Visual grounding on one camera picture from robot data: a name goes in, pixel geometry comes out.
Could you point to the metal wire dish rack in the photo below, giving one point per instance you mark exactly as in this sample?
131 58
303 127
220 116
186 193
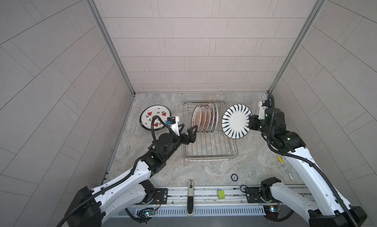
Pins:
212 145

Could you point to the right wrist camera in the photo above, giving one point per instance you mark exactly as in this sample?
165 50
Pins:
263 105

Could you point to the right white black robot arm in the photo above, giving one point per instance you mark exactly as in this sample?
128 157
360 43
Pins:
329 208

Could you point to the left green circuit board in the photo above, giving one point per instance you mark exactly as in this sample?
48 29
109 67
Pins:
146 213

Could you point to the aluminium front rail frame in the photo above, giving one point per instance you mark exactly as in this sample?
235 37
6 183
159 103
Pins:
221 201

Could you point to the green circuit board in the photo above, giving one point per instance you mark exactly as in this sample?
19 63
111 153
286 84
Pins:
146 213
272 211

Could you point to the yellow tipped pen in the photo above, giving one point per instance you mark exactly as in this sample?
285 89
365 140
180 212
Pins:
285 168

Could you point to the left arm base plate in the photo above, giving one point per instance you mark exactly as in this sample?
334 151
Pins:
159 197

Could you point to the black silver handheld scanner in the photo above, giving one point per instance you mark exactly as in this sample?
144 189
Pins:
190 198

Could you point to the green cube block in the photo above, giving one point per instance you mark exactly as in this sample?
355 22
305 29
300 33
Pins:
221 194

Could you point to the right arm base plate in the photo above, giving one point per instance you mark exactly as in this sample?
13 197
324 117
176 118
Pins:
254 195

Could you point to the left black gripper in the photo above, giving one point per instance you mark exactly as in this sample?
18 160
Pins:
186 141

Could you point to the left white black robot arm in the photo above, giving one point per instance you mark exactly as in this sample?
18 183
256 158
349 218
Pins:
93 207

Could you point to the blue striped white plate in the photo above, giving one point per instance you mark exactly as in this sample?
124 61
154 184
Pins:
235 121

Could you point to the red patterned plate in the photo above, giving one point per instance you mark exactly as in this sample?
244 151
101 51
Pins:
203 118
196 117

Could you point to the red rimmed plate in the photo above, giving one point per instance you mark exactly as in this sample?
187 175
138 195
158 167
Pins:
214 117
208 118

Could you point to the right green circuit board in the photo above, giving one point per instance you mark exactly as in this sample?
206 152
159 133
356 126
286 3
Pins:
272 211

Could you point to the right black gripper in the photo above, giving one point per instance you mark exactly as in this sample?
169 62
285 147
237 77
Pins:
254 119

